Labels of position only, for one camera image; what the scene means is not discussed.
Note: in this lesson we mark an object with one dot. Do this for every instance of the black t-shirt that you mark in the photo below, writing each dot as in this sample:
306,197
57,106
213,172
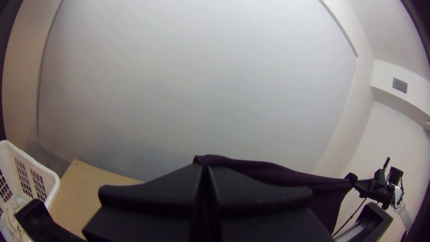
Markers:
302,181

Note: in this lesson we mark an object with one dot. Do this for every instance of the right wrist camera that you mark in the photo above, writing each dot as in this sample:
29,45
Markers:
395,176

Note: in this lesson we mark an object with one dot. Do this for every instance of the white garment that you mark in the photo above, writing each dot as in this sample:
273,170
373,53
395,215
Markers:
11,218

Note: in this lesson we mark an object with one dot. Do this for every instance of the white laundry basket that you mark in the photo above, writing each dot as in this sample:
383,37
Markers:
27,178

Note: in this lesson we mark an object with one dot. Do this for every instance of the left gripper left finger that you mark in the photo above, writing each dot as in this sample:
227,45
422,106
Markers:
158,198

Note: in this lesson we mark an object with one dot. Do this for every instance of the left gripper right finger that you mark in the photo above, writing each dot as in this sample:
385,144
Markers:
262,201

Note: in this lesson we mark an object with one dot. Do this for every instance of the wall air vent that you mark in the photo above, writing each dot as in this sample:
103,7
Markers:
399,85

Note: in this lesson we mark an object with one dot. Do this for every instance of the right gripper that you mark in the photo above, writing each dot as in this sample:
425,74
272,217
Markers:
373,190

